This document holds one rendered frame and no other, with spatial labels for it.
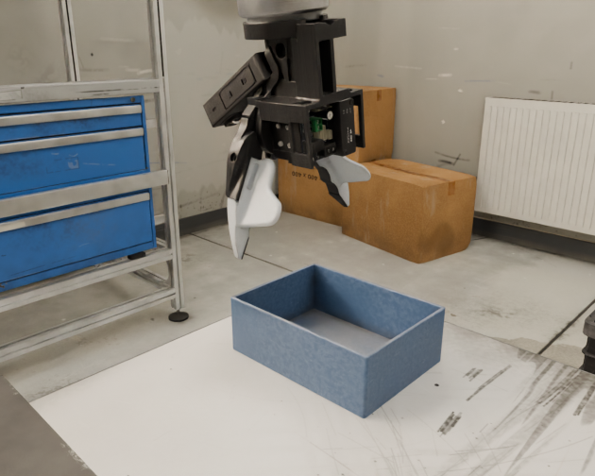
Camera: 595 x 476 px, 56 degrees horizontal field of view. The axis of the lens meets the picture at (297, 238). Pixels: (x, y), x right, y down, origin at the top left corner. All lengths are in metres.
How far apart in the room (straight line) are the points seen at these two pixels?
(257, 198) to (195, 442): 0.24
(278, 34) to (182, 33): 2.76
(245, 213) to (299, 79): 0.12
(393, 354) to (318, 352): 0.08
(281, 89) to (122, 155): 1.59
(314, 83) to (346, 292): 0.35
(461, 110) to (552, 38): 0.59
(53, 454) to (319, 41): 0.35
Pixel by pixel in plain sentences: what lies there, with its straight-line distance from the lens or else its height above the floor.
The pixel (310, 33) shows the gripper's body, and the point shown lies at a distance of 0.46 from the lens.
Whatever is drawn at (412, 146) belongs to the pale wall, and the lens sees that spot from 3.57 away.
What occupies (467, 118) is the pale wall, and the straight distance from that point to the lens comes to 3.37.
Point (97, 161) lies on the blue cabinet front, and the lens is 2.02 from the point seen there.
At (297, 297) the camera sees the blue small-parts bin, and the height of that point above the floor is 0.73.
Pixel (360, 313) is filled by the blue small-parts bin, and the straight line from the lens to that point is 0.74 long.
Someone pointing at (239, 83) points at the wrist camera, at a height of 1.02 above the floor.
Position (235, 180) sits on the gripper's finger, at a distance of 0.50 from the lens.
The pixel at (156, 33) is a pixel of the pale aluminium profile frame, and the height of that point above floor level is 1.08.
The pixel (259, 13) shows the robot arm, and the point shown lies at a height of 1.07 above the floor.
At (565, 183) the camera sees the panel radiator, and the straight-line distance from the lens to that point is 3.07.
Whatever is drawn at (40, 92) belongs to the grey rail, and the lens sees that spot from 1.90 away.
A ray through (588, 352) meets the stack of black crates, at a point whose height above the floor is 0.54.
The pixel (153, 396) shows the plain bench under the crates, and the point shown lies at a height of 0.70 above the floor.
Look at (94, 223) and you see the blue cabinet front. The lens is 2.05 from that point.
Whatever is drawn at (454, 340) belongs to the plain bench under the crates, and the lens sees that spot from 0.75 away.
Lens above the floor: 1.05
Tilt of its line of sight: 19 degrees down
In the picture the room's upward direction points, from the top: straight up
